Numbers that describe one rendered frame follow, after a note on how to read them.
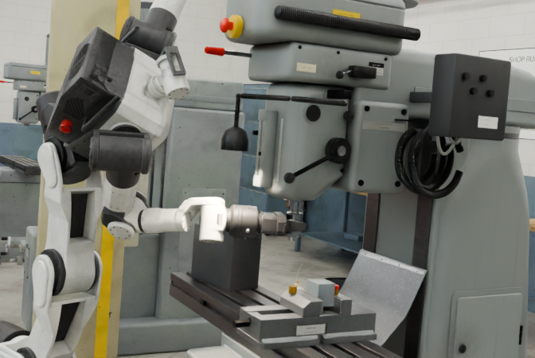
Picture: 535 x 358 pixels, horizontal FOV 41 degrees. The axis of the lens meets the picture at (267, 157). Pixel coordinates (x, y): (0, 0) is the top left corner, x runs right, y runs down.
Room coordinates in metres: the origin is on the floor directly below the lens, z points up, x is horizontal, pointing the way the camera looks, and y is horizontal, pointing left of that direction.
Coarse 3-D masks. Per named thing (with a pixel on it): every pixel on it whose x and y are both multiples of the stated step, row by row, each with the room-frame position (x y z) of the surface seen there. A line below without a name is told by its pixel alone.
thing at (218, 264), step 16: (224, 240) 2.27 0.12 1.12; (240, 240) 2.25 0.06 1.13; (256, 240) 2.30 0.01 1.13; (208, 256) 2.33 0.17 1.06; (224, 256) 2.26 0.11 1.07; (240, 256) 2.26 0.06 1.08; (256, 256) 2.30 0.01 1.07; (192, 272) 2.39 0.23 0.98; (208, 272) 2.32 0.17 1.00; (224, 272) 2.26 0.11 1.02; (240, 272) 2.26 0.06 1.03; (256, 272) 2.30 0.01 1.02; (224, 288) 2.25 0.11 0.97; (240, 288) 2.26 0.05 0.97
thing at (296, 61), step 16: (256, 48) 1.98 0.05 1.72; (272, 48) 1.90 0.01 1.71; (288, 48) 1.83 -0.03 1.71; (304, 48) 1.84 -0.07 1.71; (320, 48) 1.86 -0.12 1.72; (336, 48) 1.89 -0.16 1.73; (256, 64) 1.97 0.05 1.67; (272, 64) 1.90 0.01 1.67; (288, 64) 1.83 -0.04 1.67; (304, 64) 1.84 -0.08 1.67; (320, 64) 1.86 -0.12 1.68; (336, 64) 1.89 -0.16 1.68; (352, 64) 1.91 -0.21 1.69; (368, 64) 1.94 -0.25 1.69; (384, 64) 1.97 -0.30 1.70; (256, 80) 2.00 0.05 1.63; (272, 80) 1.93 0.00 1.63; (288, 80) 1.87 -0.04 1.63; (304, 80) 1.85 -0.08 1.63; (320, 80) 1.87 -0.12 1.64; (336, 80) 1.89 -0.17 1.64; (352, 80) 1.92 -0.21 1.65; (368, 80) 1.94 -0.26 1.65; (384, 80) 1.97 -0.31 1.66
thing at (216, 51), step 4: (208, 48) 1.93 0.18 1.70; (212, 48) 1.94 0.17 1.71; (216, 48) 1.95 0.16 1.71; (220, 48) 1.95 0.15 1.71; (208, 52) 1.94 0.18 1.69; (212, 52) 1.94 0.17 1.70; (216, 52) 1.95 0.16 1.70; (220, 52) 1.95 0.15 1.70; (224, 52) 1.96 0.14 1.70; (228, 52) 1.97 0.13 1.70; (232, 52) 1.98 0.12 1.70; (236, 52) 1.98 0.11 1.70; (244, 56) 2.00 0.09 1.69; (248, 56) 2.00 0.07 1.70
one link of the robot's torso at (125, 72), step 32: (96, 32) 1.90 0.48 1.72; (96, 64) 1.84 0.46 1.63; (128, 64) 1.92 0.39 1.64; (64, 96) 1.84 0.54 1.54; (96, 96) 1.83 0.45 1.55; (128, 96) 1.86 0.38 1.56; (160, 96) 1.93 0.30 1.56; (64, 128) 1.89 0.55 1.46; (96, 128) 1.87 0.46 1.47; (128, 128) 1.85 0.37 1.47; (160, 128) 1.89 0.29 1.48
